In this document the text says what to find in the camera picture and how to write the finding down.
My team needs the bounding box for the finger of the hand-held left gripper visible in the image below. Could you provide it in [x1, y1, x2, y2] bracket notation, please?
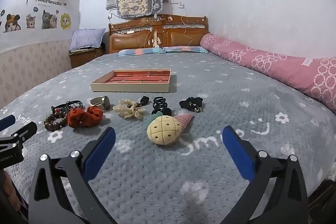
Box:
[0, 115, 16, 131]
[0, 121, 38, 145]

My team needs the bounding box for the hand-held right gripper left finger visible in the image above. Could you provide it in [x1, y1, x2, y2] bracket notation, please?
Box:
[28, 126, 116, 224]

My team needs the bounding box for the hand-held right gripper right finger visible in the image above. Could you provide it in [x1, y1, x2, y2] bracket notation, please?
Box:
[222, 125, 308, 224]

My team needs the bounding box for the brown wooden bead bracelet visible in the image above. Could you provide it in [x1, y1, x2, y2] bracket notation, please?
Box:
[43, 111, 69, 131]

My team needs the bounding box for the orange scrunchie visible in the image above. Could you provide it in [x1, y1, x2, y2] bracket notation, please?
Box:
[67, 106, 104, 128]

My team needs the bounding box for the black cord bracelet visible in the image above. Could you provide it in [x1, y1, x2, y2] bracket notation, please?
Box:
[51, 100, 84, 115]

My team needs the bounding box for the white strap wristwatch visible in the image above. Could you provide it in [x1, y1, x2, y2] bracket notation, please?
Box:
[89, 95, 111, 111]

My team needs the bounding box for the cream scrunchie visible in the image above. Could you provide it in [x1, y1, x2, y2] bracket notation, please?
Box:
[113, 99, 146, 119]

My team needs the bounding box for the pink ribbed hair clip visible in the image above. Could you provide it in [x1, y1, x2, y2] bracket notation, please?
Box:
[172, 113, 195, 133]

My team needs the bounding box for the black scrunchie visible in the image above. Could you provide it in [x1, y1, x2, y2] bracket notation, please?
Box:
[179, 96, 204, 113]

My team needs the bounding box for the plush pineapple hair clip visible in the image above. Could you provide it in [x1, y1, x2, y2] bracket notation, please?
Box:
[146, 111, 185, 146]

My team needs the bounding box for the black claw hair clip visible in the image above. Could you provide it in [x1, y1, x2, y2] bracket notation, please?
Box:
[151, 97, 172, 116]

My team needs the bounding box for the brick-patterned jewelry tray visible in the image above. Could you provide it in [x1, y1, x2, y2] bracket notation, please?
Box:
[90, 69, 172, 93]

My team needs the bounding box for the grey flower-print blanket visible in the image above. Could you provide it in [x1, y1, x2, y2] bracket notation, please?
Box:
[0, 52, 336, 224]

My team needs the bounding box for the pink rolled quilt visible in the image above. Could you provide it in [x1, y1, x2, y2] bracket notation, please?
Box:
[200, 33, 336, 107]

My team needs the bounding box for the wooden nightstand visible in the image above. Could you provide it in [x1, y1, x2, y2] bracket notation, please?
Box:
[69, 46, 107, 68]

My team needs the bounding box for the purple dotted pillow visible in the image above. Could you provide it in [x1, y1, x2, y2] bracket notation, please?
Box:
[69, 28, 106, 52]

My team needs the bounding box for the wooden bed headboard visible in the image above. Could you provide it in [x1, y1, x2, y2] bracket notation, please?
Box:
[108, 14, 210, 54]

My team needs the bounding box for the hooded cat wall sticker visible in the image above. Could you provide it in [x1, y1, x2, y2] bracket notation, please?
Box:
[4, 13, 22, 33]

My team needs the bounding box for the tabby kitten wall sticker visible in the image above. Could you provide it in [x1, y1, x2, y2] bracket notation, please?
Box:
[25, 14, 37, 29]

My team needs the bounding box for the grey cats wall sticker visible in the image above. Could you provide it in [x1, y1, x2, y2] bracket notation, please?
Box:
[41, 9, 59, 30]

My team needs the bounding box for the flower cat wall sticker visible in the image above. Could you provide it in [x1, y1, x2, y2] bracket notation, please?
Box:
[60, 13, 72, 29]

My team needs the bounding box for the yellow hanging cable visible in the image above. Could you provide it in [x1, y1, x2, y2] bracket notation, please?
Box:
[182, 17, 194, 46]

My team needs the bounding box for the lettering wall sticker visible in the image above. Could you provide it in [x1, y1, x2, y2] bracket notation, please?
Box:
[35, 0, 67, 7]

